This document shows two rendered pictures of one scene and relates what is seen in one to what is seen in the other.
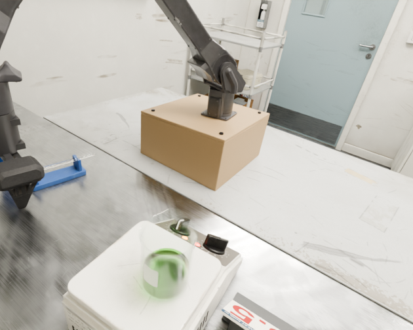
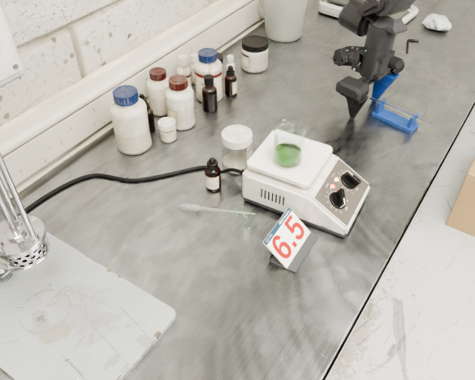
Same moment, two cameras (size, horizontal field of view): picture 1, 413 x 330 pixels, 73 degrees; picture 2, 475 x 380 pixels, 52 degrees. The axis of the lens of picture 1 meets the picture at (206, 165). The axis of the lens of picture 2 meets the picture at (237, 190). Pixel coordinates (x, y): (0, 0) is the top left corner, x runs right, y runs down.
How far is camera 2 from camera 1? 0.70 m
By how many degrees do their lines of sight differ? 72
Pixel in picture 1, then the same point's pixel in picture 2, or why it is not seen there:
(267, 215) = (430, 271)
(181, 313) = (268, 168)
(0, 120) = (372, 53)
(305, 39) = not seen: outside the picture
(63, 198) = (372, 130)
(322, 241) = (411, 321)
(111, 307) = (266, 145)
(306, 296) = (329, 286)
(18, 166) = (350, 84)
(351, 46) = not seen: outside the picture
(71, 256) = not seen: hidden behind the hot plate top
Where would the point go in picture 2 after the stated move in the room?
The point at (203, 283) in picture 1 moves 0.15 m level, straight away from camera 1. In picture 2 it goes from (289, 176) to (381, 185)
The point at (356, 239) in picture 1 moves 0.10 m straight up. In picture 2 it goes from (435, 366) to (458, 326)
